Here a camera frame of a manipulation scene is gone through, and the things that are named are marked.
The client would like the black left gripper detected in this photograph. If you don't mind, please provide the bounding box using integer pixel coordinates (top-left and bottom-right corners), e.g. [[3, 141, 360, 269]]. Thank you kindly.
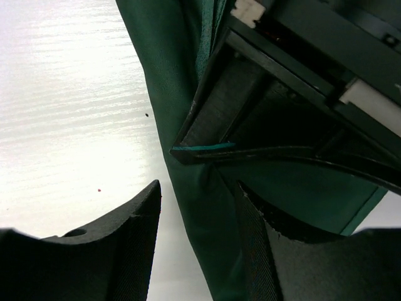
[[194, 1, 400, 191]]

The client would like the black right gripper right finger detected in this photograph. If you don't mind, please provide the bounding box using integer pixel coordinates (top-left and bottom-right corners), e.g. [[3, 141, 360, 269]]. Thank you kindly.
[[235, 182, 400, 300]]

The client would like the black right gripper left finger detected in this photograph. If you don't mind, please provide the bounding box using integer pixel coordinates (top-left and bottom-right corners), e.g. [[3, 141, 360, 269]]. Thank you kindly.
[[1, 181, 161, 300]]

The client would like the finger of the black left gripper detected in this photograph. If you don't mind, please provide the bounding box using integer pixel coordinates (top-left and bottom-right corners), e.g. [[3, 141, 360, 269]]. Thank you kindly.
[[170, 26, 273, 164]]

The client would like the dark green cloth napkin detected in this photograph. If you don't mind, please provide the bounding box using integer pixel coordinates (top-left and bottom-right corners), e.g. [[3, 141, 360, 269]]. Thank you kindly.
[[117, 1, 386, 300]]

